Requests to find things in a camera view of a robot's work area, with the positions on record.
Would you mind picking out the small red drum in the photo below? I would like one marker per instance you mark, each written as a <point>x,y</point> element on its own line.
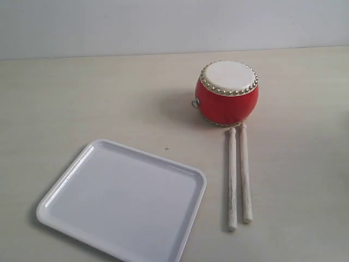
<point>226,92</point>

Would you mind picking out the white wooden drumstick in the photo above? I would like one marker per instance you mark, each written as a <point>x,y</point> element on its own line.
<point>232,180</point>
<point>244,171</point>

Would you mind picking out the white plastic tray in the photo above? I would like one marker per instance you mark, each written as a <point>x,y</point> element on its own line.
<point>130,204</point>

